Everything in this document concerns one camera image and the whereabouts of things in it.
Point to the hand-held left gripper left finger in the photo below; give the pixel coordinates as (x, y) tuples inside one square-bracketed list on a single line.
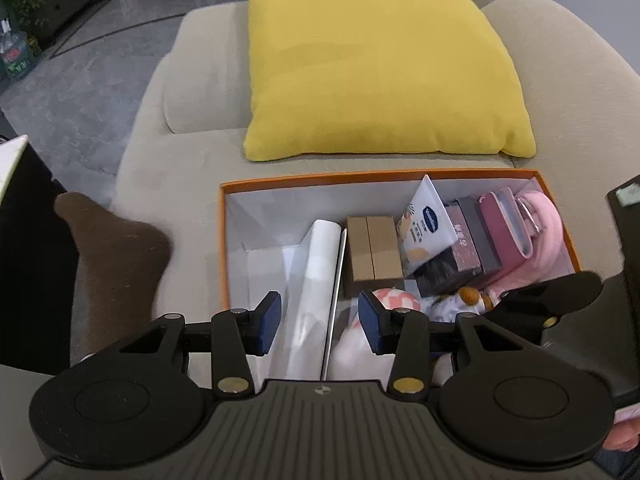
[(267, 322)]

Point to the dark glossy box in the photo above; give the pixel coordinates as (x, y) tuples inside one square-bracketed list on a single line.
[(440, 275)]

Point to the pink plush pouch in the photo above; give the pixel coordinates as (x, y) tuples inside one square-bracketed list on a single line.
[(550, 240)]

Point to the white lotion tube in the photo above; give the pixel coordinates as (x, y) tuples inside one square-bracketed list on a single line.
[(425, 230)]

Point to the beige sofa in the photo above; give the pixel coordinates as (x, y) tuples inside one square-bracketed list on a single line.
[(200, 85)]

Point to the orange cardboard box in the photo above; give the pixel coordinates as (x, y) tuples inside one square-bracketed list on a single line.
[(260, 270)]

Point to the white pink crochet bunny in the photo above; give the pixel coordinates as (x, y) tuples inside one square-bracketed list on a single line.
[(400, 299)]

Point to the large water jug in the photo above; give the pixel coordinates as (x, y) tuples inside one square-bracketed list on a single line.
[(17, 57)]

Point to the white orange small toy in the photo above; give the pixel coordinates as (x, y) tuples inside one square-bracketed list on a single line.
[(450, 305)]

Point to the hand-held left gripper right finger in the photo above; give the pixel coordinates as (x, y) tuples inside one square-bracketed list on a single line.
[(372, 322)]

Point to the person's right hand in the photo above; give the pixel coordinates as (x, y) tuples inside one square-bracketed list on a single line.
[(627, 430)]

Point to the person's brown sock foot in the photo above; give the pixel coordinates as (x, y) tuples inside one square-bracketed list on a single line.
[(115, 260)]

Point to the white paper sheet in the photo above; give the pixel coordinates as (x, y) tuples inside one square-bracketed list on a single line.
[(322, 250)]

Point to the maroon box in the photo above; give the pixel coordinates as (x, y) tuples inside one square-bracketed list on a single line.
[(462, 240)]

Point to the brown cardboard box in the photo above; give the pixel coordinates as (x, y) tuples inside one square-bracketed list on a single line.
[(372, 250)]

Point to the yellow pillow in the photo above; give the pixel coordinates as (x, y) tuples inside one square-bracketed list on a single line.
[(375, 60)]

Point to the black box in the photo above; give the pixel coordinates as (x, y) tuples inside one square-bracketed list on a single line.
[(487, 240)]

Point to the white marble table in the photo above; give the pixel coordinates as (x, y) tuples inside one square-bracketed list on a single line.
[(10, 160)]

